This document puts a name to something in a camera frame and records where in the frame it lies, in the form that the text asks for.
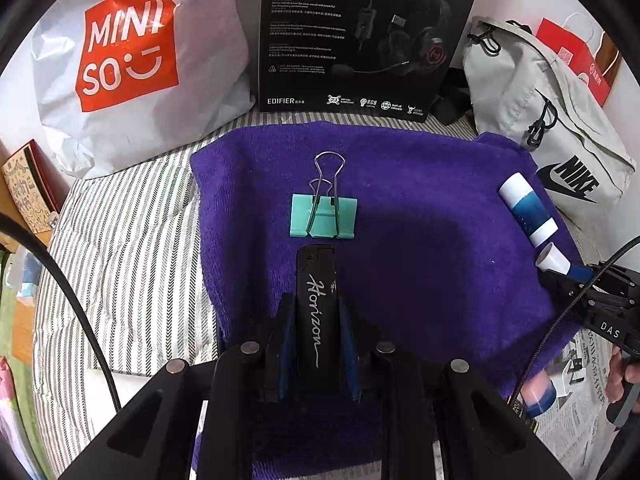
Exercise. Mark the white shopping bag orange logo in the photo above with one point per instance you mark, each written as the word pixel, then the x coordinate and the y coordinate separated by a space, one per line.
pixel 200 60

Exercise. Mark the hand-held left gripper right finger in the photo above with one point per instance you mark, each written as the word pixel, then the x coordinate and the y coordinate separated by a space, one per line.
pixel 350 345

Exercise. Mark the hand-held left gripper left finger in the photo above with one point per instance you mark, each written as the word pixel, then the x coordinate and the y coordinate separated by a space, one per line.
pixel 286 340

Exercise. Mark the red paper bag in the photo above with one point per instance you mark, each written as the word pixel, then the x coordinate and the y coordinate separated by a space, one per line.
pixel 555 35

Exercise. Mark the patterned book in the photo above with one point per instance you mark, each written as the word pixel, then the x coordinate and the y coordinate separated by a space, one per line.
pixel 25 180

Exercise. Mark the striped bedsheet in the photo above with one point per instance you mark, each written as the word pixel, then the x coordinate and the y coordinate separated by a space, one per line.
pixel 125 260

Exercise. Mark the white cylinder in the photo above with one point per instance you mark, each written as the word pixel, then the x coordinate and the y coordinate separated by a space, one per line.
pixel 552 259

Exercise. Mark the black headphone box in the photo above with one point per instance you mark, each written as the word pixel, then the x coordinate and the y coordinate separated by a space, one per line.
pixel 320 35

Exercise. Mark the black lighter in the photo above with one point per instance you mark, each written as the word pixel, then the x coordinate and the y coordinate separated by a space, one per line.
pixel 320 310

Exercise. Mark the purple towel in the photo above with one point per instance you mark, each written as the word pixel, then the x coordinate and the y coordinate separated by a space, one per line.
pixel 425 200

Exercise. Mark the grey sling bag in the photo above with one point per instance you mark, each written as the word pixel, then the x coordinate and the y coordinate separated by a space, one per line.
pixel 520 85

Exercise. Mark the newspaper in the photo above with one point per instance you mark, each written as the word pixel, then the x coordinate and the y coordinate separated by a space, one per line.
pixel 585 440

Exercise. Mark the blue and white tube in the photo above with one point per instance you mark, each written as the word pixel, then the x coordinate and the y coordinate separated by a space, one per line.
pixel 525 207

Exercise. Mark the teal binder clip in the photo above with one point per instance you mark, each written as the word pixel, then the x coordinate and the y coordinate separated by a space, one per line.
pixel 322 217

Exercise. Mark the black pouch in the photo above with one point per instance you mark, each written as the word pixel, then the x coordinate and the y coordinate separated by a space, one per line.
pixel 450 105

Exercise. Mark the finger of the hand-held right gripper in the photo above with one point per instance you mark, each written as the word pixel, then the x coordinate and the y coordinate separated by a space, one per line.
pixel 582 273
pixel 567 287

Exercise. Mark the person's right hand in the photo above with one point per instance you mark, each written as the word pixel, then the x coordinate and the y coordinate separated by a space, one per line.
pixel 622 375

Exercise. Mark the pink and blue container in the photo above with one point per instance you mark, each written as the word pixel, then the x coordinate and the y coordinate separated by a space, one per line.
pixel 539 394

